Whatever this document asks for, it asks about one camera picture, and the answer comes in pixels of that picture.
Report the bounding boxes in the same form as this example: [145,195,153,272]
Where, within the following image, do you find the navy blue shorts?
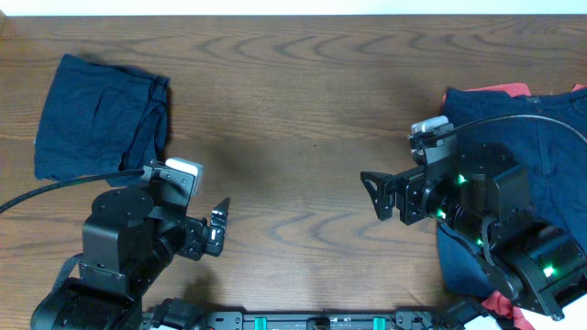
[34,54,171,182]

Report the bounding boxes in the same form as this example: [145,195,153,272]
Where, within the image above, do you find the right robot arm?
[360,143,586,321]

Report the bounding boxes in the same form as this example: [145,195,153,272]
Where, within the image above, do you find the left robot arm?
[30,179,230,330]

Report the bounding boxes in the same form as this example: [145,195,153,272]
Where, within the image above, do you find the red garment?
[442,82,587,330]

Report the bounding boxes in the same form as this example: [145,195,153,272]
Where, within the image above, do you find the navy blue garment in pile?
[435,86,587,299]

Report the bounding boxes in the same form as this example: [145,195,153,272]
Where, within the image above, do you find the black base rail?
[141,297,487,330]

